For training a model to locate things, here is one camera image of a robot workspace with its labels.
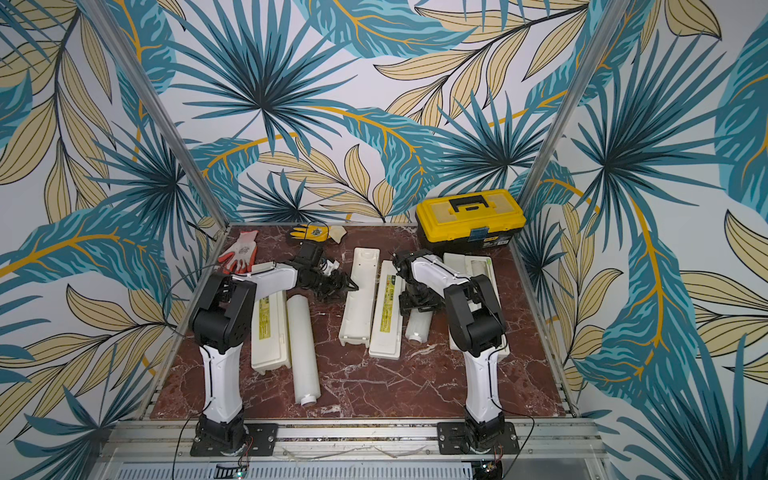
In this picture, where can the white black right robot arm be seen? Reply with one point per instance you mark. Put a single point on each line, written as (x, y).
(476, 325)

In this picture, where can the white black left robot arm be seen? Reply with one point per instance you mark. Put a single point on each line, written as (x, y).
(222, 319)

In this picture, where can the white dispenser base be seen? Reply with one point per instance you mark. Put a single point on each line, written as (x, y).
(473, 266)

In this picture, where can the plastic wrap roll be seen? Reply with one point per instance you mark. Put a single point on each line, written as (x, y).
(418, 326)
(305, 372)

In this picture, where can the aluminium front rail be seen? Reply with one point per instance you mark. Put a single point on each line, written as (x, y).
(359, 439)

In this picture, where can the yellow black toolbox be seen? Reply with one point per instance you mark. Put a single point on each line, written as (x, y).
(468, 223)

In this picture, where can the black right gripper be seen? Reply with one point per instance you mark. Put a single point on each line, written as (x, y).
(417, 300)

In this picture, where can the red white work glove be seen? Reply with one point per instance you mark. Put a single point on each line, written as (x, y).
(240, 256)

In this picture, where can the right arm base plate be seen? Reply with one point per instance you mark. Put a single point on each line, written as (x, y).
(462, 438)

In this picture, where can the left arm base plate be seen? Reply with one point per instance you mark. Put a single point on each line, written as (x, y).
(252, 439)

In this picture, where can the yellow black work glove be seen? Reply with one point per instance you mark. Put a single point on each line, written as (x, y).
(317, 232)

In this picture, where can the white wrap dispenser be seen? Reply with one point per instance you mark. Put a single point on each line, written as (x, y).
(269, 334)
(359, 307)

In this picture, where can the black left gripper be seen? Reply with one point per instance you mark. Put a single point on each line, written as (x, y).
(337, 285)

